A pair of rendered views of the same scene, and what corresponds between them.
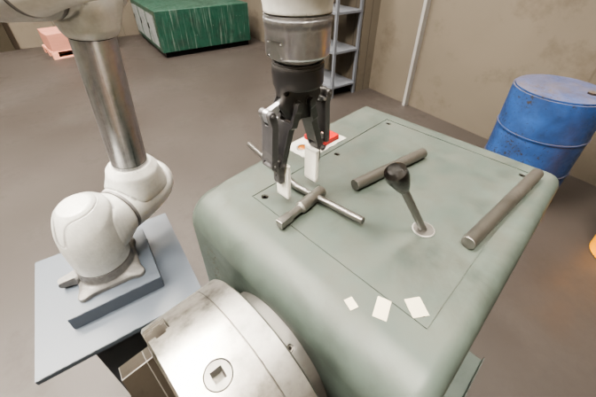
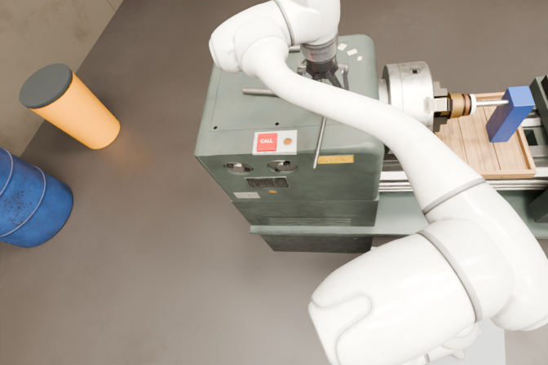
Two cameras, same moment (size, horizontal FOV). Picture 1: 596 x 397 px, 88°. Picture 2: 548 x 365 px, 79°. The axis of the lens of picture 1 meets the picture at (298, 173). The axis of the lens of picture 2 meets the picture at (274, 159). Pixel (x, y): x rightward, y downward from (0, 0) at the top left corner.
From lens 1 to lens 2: 1.08 m
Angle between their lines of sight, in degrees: 69
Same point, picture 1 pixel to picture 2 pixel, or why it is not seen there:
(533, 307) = (175, 159)
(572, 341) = (187, 138)
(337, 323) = (368, 59)
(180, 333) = (420, 90)
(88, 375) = not seen: outside the picture
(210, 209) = not seen: hidden behind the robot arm
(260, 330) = (393, 74)
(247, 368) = (404, 68)
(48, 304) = (492, 340)
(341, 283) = (355, 65)
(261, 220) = not seen: hidden behind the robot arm
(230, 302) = (396, 89)
